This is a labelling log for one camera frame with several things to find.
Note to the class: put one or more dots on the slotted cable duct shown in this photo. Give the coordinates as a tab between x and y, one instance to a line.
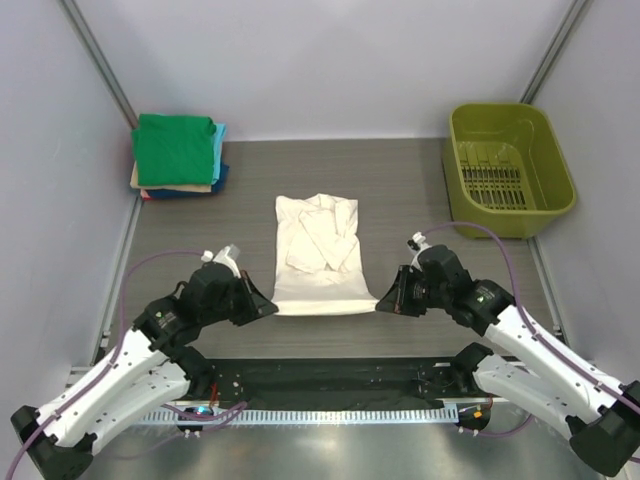
446	415

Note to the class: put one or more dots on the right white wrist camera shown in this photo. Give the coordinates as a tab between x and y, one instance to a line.
417	244

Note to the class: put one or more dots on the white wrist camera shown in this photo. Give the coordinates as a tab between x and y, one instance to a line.
417	244
227	256

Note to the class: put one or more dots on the olive green plastic bin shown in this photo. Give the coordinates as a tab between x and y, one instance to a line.
504	169

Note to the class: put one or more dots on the corner aluminium post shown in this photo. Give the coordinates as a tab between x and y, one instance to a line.
98	58
578	9

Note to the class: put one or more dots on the right corner aluminium post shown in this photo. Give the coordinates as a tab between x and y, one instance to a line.
578	9

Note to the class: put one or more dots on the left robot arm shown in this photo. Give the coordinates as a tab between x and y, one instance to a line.
152	364

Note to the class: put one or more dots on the left corner aluminium post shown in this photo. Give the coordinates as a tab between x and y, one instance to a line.
98	58

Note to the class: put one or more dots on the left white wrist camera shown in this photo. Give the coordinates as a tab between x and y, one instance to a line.
227	256

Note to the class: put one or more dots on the white t shirt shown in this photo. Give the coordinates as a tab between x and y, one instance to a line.
319	270

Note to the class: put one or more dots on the green folded t shirt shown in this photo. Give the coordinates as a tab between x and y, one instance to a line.
174	150

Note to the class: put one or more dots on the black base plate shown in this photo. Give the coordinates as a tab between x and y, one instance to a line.
275	381

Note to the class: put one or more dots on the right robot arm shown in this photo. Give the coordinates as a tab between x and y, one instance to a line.
595	412

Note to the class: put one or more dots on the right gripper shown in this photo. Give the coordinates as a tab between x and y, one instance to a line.
393	301

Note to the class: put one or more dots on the light blue folded t shirt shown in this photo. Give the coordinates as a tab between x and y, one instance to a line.
217	143

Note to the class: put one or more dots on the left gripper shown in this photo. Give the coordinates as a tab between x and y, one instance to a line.
257	304

